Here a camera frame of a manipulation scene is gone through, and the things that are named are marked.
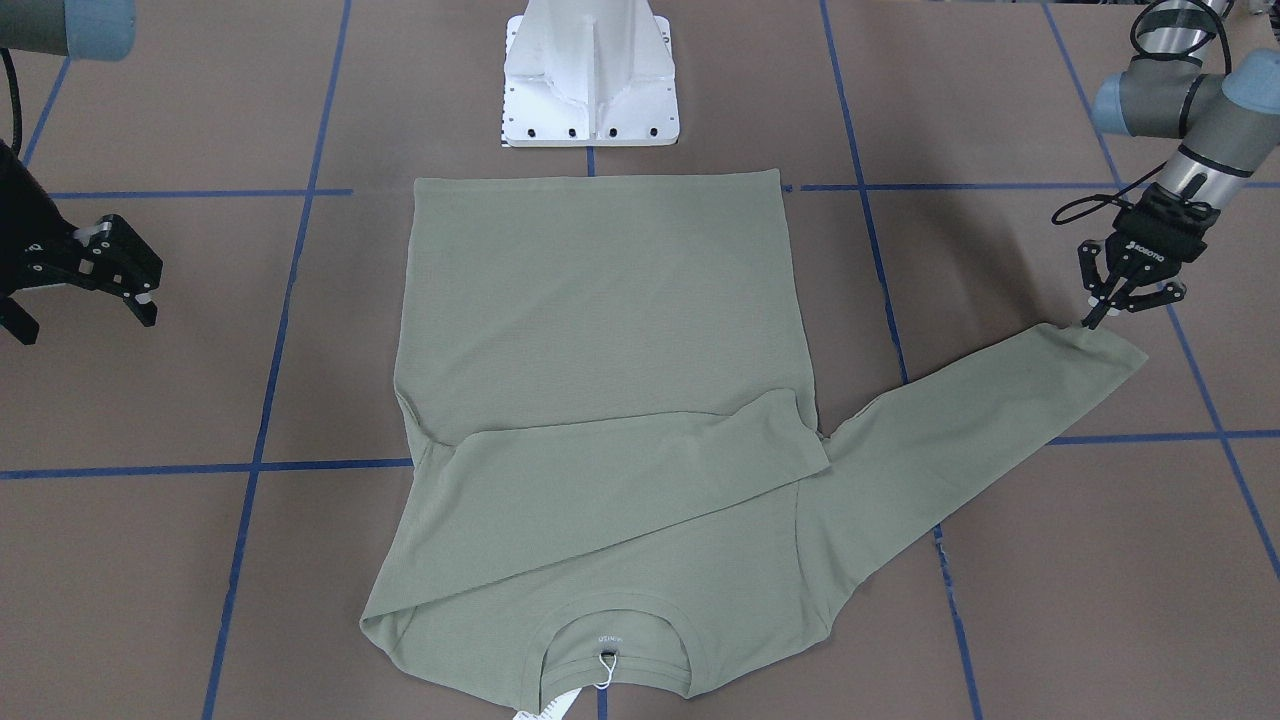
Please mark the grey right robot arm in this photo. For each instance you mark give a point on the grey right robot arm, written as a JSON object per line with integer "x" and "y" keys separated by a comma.
{"x": 39, "y": 247}

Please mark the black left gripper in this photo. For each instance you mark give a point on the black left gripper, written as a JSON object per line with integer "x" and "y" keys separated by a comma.
{"x": 1160, "y": 246}

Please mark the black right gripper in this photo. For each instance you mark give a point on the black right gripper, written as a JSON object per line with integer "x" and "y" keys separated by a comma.
{"x": 42, "y": 255}

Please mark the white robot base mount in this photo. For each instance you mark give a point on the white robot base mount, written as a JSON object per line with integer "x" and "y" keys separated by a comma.
{"x": 589, "y": 73}

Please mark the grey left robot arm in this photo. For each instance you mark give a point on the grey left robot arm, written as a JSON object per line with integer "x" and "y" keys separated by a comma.
{"x": 1181, "y": 83}

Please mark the olive green long-sleeve shirt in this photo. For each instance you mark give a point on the olive green long-sleeve shirt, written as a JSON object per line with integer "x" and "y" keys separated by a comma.
{"x": 618, "y": 470}

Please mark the white shirt price tag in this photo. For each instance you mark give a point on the white shirt price tag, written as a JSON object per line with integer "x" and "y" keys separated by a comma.
{"x": 556, "y": 709}

